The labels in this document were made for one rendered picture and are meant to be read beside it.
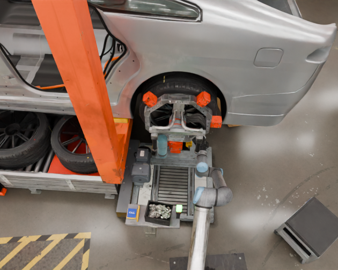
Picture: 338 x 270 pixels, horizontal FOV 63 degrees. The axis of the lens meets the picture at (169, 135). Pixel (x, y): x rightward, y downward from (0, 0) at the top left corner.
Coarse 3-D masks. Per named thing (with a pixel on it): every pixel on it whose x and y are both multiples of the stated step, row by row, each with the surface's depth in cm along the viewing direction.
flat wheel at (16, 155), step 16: (0, 112) 273; (16, 112) 280; (32, 112) 274; (0, 128) 265; (16, 128) 270; (48, 128) 268; (0, 144) 254; (32, 144) 252; (48, 144) 270; (0, 160) 248; (16, 160) 251; (32, 160) 261
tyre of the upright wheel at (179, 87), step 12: (168, 72) 215; (180, 72) 213; (144, 84) 231; (156, 84) 213; (168, 84) 207; (180, 84) 205; (192, 84) 208; (204, 84) 215; (216, 96) 231; (144, 108) 226; (216, 108) 222; (144, 120) 239
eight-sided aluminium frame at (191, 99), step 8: (160, 96) 210; (168, 96) 207; (176, 96) 207; (184, 96) 206; (192, 96) 206; (160, 104) 209; (192, 104) 206; (144, 112) 218; (208, 112) 213; (208, 120) 221; (200, 128) 239; (208, 128) 229; (168, 136) 249; (192, 136) 241
